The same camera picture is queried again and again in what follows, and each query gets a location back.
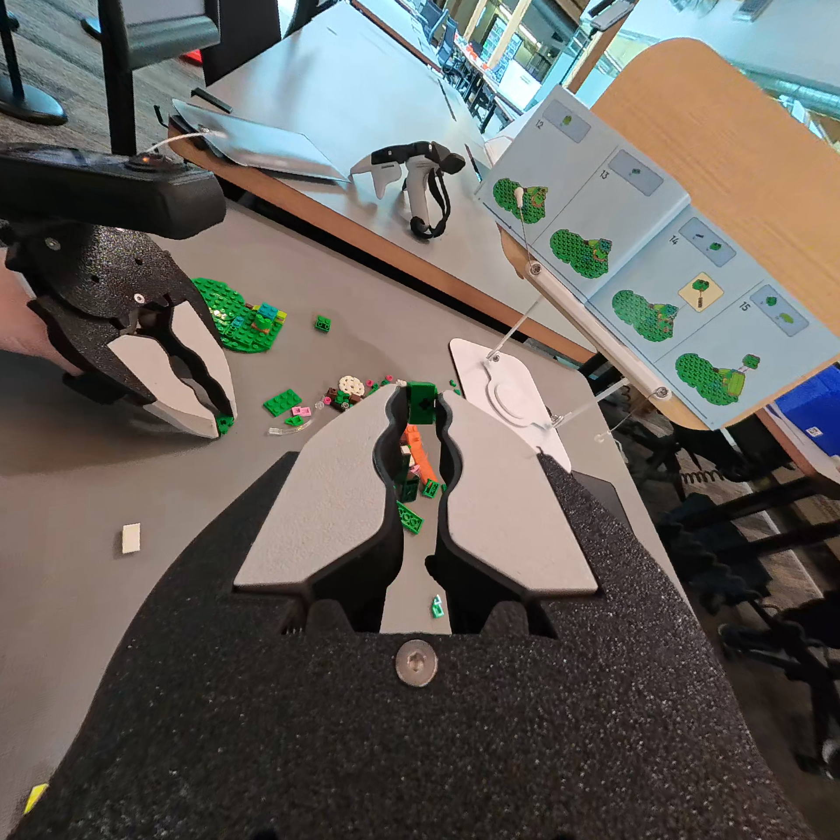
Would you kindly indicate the wooden board stand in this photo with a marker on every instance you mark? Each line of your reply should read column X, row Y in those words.
column 722, row 131

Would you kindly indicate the blue plastic bin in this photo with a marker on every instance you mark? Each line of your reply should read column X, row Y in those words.
column 807, row 407

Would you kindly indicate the clear curved lego piece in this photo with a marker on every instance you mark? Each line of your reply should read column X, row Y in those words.
column 289, row 430

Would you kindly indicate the person's left hand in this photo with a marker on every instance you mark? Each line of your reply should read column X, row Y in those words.
column 26, row 328

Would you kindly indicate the orange brick separator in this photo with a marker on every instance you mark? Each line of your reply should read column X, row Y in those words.
column 420, row 453

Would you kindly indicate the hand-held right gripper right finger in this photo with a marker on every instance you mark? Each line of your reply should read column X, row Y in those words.
column 512, row 512

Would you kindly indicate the white lego slope brick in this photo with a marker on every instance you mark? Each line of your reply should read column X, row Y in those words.
column 131, row 538

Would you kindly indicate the green two-stud lego brick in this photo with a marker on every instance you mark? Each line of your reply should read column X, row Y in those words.
column 323, row 323

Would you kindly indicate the open lego instruction booklet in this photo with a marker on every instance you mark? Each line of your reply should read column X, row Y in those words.
column 630, row 216

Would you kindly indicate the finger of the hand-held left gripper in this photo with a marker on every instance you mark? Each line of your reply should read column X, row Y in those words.
column 203, row 341
column 148, row 367

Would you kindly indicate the yellow lego piece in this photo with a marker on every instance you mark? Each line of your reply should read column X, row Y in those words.
column 35, row 797

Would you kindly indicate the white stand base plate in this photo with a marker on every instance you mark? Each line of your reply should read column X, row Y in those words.
column 505, row 394

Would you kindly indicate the green six-stud lego plate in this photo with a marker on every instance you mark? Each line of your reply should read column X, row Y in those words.
column 283, row 402

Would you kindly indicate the white round lego plate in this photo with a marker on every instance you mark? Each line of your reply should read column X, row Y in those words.
column 350, row 385

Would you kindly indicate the small green lego brick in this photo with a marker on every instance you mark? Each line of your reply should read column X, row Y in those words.
column 421, row 401

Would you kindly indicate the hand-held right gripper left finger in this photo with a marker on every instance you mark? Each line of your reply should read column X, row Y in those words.
column 328, row 499

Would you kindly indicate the green lego base plate build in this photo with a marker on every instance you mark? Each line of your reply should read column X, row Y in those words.
column 239, row 328

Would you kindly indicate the translucent green lego piece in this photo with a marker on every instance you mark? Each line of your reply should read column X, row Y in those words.
column 437, row 606

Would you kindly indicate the grey adjoining table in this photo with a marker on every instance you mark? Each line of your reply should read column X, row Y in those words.
column 328, row 72

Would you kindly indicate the black office chair base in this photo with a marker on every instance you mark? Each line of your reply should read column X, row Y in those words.
column 735, row 558

